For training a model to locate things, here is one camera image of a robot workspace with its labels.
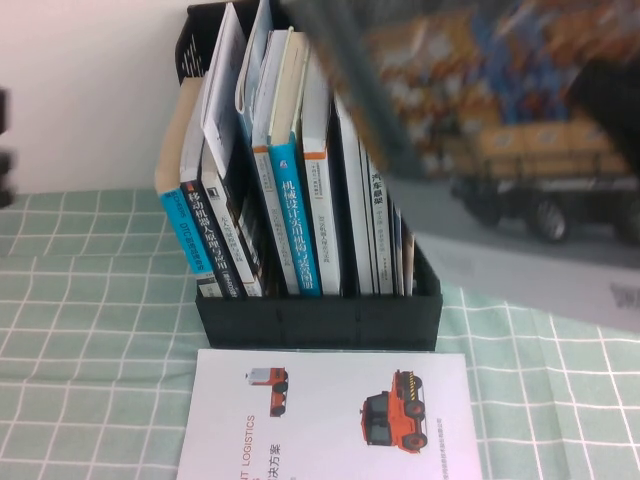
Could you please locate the thin white dark brochure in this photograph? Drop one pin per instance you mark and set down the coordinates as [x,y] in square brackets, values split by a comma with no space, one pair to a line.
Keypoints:
[225,85]

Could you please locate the thick white orange-band book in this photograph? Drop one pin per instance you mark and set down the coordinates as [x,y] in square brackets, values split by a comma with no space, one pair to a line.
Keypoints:
[320,220]

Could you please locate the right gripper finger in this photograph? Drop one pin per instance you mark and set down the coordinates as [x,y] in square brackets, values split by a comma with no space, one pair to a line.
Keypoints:
[610,95]

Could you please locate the black perforated book holder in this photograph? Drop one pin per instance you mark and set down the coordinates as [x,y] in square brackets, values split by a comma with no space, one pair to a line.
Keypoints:
[320,325]

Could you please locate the slim white orange-band book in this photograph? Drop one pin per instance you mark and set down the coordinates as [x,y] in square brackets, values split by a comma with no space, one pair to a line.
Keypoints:
[275,215]

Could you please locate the white brochure orange trucks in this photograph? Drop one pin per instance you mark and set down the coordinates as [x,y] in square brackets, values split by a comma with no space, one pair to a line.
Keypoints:
[325,450]

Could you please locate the thick plain white book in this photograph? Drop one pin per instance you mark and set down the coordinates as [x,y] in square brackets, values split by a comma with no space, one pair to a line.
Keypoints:
[355,225]

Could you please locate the white car suspension book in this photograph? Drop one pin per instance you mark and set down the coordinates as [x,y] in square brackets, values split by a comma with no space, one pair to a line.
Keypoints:
[382,235]

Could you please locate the thin blue-edged magazine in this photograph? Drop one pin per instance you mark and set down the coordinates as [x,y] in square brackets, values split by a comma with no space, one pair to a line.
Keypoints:
[396,250]

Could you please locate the blue spine mechanism book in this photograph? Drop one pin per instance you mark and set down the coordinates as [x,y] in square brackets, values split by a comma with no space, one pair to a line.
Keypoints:
[295,220]

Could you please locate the green white checkered tablecloth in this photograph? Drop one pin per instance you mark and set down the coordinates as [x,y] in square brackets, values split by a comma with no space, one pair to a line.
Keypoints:
[90,325]

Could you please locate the black spine robot book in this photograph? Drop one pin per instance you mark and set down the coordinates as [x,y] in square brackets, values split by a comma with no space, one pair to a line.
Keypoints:
[207,235]

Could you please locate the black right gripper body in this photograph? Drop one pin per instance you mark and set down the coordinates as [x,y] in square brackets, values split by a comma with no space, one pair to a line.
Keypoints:
[629,190]

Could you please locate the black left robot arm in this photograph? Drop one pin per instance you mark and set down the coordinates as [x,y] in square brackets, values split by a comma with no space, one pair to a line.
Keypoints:
[4,175]

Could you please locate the white black spine book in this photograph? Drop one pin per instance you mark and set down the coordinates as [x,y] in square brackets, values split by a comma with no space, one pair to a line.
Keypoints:
[227,235]

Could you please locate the light blue spine book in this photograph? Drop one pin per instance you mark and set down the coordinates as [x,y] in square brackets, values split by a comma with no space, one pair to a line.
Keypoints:
[182,230]

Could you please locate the thin pale blue magazine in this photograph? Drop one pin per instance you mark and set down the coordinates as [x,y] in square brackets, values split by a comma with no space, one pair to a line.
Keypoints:
[260,45]

